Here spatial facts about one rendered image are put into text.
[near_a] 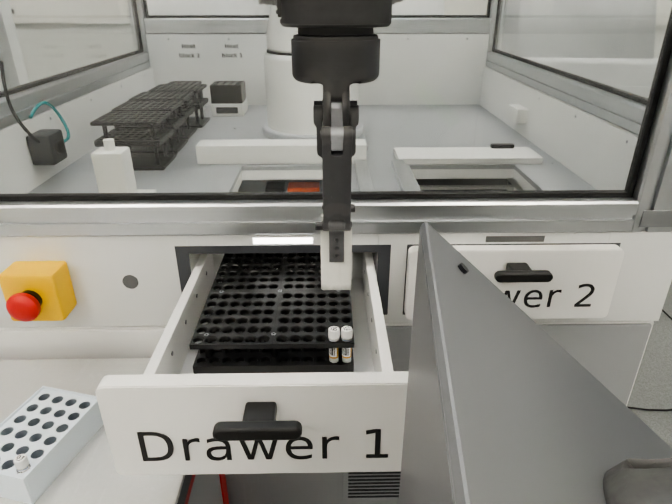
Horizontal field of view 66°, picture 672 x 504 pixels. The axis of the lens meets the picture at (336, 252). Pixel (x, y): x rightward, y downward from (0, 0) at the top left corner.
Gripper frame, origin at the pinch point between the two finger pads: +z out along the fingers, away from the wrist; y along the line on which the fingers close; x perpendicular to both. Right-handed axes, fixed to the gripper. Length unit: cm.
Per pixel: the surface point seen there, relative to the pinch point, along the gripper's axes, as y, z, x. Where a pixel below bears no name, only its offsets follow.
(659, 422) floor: -80, 99, 105
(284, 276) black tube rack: -14.0, 10.1, -6.6
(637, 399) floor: -90, 98, 104
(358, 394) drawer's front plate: 10.7, 9.0, 1.8
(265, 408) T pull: 11.7, 9.5, -6.3
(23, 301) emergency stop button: -10.1, 11.3, -39.1
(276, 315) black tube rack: -4.6, 10.3, -6.9
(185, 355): -5.2, 16.2, -18.3
